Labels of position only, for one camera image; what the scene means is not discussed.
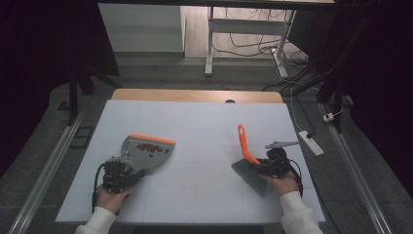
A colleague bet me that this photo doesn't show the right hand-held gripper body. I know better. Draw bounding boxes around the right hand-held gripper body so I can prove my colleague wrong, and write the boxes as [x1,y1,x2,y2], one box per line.
[265,140,300,179]

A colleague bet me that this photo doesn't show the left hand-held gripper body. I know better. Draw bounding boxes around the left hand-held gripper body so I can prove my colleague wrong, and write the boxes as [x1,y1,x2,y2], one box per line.
[101,155,134,195]

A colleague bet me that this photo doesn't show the grey dustpan with orange edge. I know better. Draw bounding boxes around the grey dustpan with orange edge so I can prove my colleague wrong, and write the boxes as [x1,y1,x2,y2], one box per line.
[120,133,176,176]

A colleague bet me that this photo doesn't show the orange brush with grey bristles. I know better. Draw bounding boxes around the orange brush with grey bristles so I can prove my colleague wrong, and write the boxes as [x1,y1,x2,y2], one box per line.
[231,123,268,198]

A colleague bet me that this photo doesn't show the person's left hand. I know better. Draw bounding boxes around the person's left hand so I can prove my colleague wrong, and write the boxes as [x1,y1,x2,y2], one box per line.
[95,184,137,215]

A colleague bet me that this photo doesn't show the person's right hand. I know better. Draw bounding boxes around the person's right hand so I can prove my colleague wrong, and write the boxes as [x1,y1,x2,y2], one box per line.
[259,170,301,197]

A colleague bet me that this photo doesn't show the white power strip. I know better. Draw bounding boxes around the white power strip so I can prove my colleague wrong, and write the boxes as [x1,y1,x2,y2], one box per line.
[298,130,325,157]

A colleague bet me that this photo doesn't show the white table cover sheet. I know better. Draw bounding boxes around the white table cover sheet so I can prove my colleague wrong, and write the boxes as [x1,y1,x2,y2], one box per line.
[55,99,326,226]

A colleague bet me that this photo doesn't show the black metal stand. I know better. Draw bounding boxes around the black metal stand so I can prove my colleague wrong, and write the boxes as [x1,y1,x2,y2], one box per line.
[65,62,115,127]
[282,13,376,135]

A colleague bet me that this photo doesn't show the dark curtain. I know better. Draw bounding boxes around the dark curtain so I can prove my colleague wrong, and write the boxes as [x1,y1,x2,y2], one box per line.
[0,0,121,178]
[286,0,413,198]

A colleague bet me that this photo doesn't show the white cabinet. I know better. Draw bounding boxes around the white cabinet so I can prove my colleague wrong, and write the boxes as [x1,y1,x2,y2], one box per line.
[97,3,187,54]

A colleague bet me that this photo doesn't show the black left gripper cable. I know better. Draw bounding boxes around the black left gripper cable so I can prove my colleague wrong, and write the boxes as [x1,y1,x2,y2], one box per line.
[92,163,107,215]

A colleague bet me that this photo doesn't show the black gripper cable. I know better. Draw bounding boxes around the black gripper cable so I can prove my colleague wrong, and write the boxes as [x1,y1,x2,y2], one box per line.
[286,159,305,199]
[92,163,107,215]

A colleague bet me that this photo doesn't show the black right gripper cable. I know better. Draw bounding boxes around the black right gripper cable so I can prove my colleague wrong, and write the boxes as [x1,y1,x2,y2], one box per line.
[286,159,305,199]

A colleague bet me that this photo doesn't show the aluminium floor rail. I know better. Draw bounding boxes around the aluminium floor rail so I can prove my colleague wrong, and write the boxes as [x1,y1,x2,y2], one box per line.
[8,110,87,234]
[319,102,394,234]

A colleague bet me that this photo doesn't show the tangle of floor cables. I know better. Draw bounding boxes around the tangle of floor cables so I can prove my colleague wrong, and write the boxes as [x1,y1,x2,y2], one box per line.
[212,8,311,67]

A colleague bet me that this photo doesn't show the white desk frame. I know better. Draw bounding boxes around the white desk frame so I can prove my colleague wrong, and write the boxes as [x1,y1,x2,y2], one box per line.
[204,6,297,79]

